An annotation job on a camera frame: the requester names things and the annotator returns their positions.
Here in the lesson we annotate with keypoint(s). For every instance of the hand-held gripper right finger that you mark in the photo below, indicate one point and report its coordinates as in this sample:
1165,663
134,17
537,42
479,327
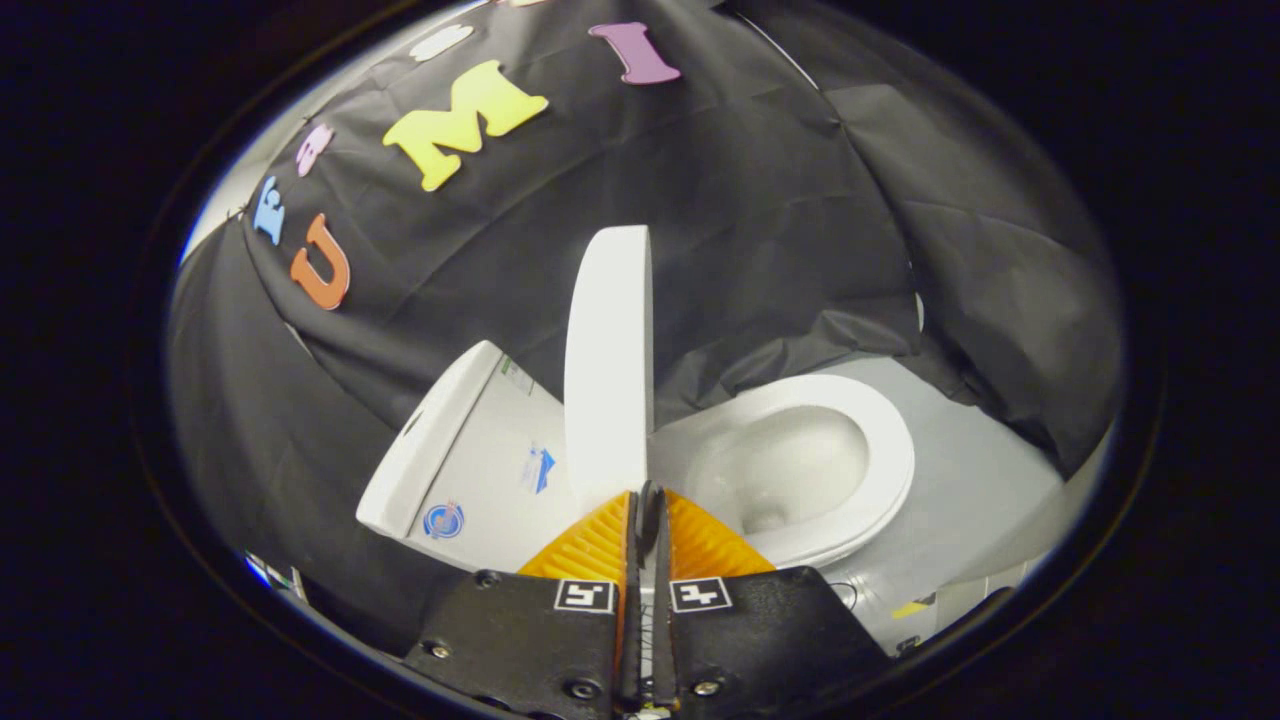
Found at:
770,640

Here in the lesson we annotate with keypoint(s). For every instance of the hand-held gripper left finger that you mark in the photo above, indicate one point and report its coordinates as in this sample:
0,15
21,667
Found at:
520,640

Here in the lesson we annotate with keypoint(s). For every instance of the white ceramic toilet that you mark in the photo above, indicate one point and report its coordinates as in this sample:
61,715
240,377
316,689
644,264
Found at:
480,470

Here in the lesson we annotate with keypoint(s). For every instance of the yellow floor tape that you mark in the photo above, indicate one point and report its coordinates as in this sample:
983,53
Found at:
908,608

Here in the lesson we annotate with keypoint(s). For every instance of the black backdrop cloth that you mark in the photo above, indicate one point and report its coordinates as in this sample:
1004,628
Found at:
750,200

